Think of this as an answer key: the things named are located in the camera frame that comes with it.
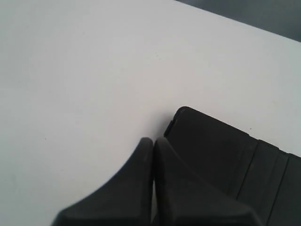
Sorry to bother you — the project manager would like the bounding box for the black plastic tool case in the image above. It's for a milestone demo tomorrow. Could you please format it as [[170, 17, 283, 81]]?
[[164, 106, 301, 226]]

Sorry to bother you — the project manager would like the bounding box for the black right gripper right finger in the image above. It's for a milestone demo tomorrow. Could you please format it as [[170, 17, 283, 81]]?
[[153, 137, 261, 226]]

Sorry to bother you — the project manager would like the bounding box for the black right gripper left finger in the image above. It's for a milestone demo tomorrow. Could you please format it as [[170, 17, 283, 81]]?
[[53, 137, 153, 226]]

